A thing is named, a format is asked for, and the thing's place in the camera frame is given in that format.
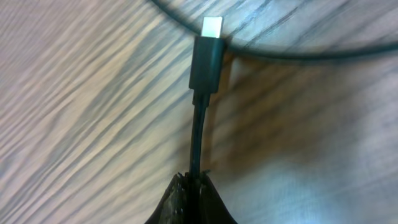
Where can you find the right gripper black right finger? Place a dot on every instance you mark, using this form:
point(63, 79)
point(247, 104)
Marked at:
point(212, 209)

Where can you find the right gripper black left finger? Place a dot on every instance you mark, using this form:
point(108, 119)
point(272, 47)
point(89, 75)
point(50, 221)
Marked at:
point(172, 207)

